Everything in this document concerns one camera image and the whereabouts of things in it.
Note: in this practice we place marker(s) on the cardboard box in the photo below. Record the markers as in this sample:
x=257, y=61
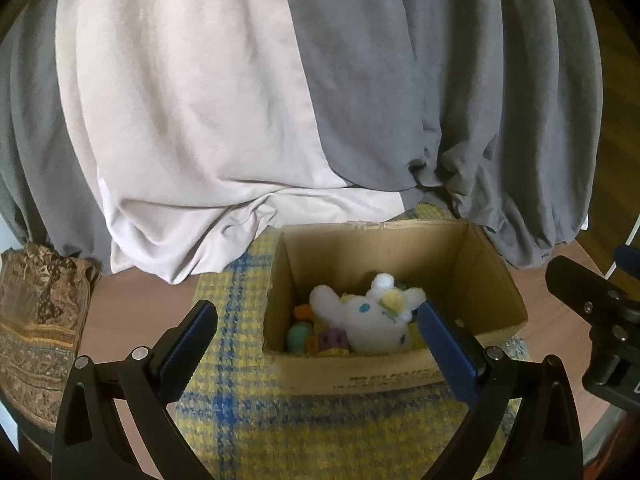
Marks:
x=453, y=263

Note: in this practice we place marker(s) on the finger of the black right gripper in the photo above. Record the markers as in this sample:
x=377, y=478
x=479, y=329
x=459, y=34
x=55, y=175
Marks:
x=627, y=258
x=592, y=297

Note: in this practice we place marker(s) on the yellow plush duck toy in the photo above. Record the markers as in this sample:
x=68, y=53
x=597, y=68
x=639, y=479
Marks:
x=416, y=340

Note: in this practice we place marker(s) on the grey and white bedsheet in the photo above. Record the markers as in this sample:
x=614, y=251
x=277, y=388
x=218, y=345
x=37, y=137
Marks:
x=165, y=135

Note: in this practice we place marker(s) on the brown patterned cushion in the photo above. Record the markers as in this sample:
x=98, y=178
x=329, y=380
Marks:
x=45, y=300

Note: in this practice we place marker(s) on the colourful cube block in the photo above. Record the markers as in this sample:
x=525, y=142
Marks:
x=329, y=339

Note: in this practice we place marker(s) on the yellow blue woven mat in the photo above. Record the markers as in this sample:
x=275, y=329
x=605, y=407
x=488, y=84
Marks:
x=242, y=424

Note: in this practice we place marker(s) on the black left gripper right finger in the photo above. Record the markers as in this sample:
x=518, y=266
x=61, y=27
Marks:
x=545, y=440

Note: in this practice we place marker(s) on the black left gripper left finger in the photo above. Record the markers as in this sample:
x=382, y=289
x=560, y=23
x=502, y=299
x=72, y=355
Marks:
x=89, y=441

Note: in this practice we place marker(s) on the white plush bunny toy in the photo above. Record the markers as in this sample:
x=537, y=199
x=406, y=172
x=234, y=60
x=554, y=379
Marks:
x=374, y=323

